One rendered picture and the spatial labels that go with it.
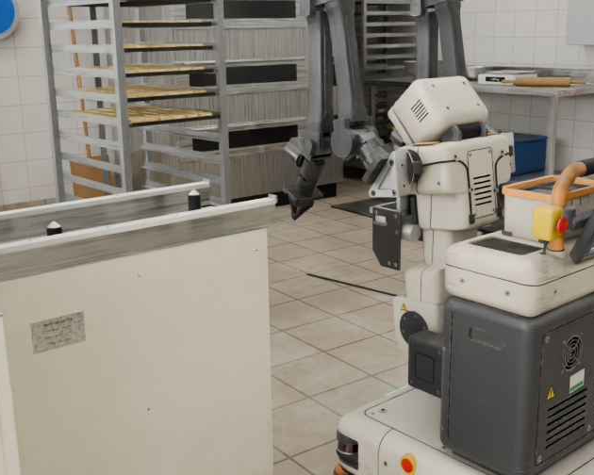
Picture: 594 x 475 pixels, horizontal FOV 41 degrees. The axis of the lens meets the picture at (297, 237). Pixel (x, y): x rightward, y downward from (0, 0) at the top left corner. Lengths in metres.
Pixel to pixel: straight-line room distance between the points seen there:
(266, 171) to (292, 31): 1.03
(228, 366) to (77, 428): 0.38
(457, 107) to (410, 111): 0.12
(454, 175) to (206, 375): 0.77
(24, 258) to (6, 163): 4.51
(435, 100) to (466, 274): 0.47
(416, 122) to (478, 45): 4.87
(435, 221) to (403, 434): 0.55
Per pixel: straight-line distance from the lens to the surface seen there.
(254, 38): 5.74
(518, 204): 1.90
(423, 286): 2.12
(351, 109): 2.03
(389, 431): 2.13
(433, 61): 2.43
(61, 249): 1.65
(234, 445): 2.01
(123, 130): 3.02
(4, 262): 1.61
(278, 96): 5.86
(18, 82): 6.10
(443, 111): 2.03
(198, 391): 1.89
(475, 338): 1.86
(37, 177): 6.19
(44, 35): 3.55
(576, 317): 1.89
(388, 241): 2.15
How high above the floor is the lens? 1.29
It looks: 15 degrees down
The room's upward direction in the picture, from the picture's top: 1 degrees counter-clockwise
